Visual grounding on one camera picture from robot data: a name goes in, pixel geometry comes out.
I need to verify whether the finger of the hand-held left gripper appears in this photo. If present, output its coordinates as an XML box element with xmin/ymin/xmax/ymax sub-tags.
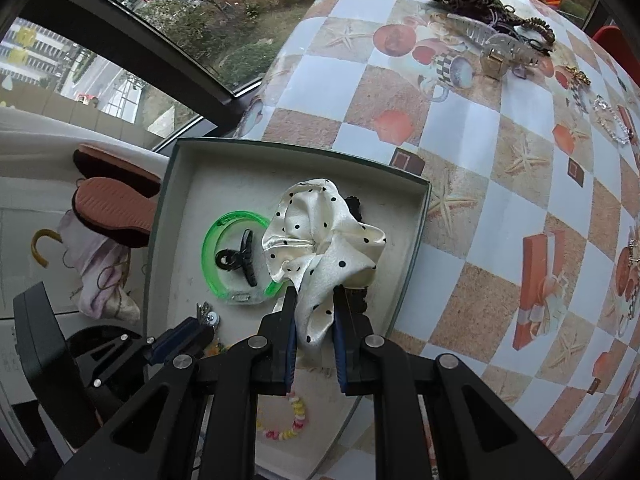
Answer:
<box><xmin>75</xmin><ymin>316</ymin><xmax>212</xmax><ymax>392</ymax></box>

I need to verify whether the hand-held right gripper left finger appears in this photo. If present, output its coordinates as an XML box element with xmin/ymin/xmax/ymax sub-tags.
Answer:
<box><xmin>52</xmin><ymin>287</ymin><xmax>299</xmax><ymax>480</ymax></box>

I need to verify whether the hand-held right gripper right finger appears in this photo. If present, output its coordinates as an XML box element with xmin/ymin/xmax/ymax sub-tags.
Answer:
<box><xmin>332</xmin><ymin>285</ymin><xmax>576</xmax><ymax>480</ymax></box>

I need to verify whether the colourful bead bracelet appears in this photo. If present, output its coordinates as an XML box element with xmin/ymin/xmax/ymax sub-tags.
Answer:
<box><xmin>196</xmin><ymin>301</ymin><xmax>310</xmax><ymax>442</ymax></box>

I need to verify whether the black claw hair clip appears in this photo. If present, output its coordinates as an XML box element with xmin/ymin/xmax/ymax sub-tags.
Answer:
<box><xmin>215</xmin><ymin>230</ymin><xmax>259</xmax><ymax>289</ymax></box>

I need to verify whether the green translucent bracelet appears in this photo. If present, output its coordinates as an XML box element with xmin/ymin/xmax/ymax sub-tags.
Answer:
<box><xmin>202</xmin><ymin>210</ymin><xmax>287</xmax><ymax>307</ymax></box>

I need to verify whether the white polka dot scrunchie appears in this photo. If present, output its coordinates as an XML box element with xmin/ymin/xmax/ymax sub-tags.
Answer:
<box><xmin>261</xmin><ymin>177</ymin><xmax>387</xmax><ymax>367</ymax></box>

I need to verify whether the white shallow box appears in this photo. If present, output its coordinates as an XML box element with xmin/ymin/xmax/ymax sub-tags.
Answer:
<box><xmin>141</xmin><ymin>136</ymin><xmax>432</xmax><ymax>476</ymax></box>

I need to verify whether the pink cloth bag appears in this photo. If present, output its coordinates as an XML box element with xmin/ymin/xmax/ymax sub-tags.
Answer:
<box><xmin>57</xmin><ymin>214</ymin><xmax>142</xmax><ymax>322</ymax></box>

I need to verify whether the brown-soled slipper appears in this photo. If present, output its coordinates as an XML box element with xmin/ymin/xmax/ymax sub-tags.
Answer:
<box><xmin>72</xmin><ymin>144</ymin><xmax>167</xmax><ymax>202</ymax></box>
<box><xmin>70</xmin><ymin>176</ymin><xmax>154</xmax><ymax>249</ymax></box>

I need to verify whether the checkered printed tablecloth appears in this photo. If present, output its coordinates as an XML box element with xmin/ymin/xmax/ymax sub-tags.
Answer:
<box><xmin>232</xmin><ymin>0</ymin><xmax>640</xmax><ymax>480</ymax></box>

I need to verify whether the gold hair clip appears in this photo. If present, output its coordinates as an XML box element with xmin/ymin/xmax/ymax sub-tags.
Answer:
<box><xmin>480</xmin><ymin>47</ymin><xmax>507</xmax><ymax>81</ymax></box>

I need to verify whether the clear claw hair clip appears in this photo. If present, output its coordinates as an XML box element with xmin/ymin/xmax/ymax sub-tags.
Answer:
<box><xmin>482</xmin><ymin>34</ymin><xmax>542</xmax><ymax>69</ymax></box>
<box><xmin>446</xmin><ymin>12</ymin><xmax>497</xmax><ymax>47</ymax></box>

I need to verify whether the red plastic chair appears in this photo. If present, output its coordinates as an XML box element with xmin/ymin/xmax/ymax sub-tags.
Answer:
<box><xmin>592</xmin><ymin>24</ymin><xmax>640</xmax><ymax>58</ymax></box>

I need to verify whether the yellow umbrella handle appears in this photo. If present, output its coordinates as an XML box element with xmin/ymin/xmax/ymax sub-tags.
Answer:
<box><xmin>31</xmin><ymin>228</ymin><xmax>64</xmax><ymax>269</ymax></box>

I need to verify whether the black window frame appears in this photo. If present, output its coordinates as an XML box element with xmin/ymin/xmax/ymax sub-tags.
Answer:
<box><xmin>0</xmin><ymin>0</ymin><xmax>266</xmax><ymax>153</ymax></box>

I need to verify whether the pearl bracelet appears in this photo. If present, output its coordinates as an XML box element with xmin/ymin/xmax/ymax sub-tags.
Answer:
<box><xmin>593</xmin><ymin>96</ymin><xmax>632</xmax><ymax>146</ymax></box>

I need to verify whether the brown spiral hair tie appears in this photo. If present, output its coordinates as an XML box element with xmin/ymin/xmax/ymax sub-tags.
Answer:
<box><xmin>520</xmin><ymin>16</ymin><xmax>557</xmax><ymax>47</ymax></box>

